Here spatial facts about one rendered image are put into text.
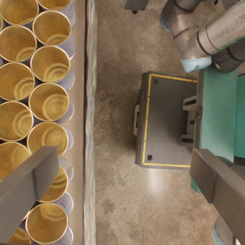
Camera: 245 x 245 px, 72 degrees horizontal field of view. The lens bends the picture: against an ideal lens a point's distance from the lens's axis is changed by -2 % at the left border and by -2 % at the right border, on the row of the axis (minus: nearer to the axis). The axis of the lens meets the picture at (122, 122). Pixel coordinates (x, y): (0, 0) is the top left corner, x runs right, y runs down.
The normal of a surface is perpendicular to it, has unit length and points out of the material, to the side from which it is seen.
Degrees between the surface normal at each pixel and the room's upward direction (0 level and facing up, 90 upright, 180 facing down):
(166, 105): 0
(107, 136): 0
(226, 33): 72
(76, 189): 2
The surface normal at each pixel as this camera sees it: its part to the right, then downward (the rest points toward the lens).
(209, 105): 0.16, -0.04
